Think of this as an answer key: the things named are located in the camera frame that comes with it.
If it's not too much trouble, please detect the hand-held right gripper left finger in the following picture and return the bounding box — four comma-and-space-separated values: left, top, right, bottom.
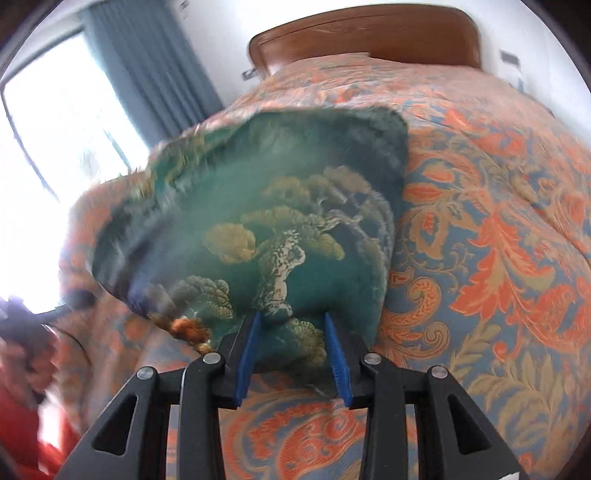
60, 314, 262, 480

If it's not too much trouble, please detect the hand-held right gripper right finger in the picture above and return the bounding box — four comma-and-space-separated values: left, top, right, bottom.
323, 313, 527, 480

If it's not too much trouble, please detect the green printed jacket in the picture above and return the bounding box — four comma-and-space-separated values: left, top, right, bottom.
91, 107, 411, 400

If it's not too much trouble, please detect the person's left hand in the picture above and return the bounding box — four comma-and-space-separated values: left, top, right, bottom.
0, 339, 63, 400

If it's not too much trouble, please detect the window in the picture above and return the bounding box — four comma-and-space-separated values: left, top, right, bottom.
0, 28, 153, 315

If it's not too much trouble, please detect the orange floral duvet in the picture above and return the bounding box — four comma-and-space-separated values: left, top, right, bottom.
60, 53, 591, 480

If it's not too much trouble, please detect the blue curtain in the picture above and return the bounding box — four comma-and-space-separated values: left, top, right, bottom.
78, 0, 225, 141

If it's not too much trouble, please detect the wooden headboard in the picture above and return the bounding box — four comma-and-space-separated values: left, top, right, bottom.
248, 8, 485, 77

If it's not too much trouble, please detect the black cable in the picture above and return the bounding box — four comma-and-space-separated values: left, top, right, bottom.
48, 320, 95, 374

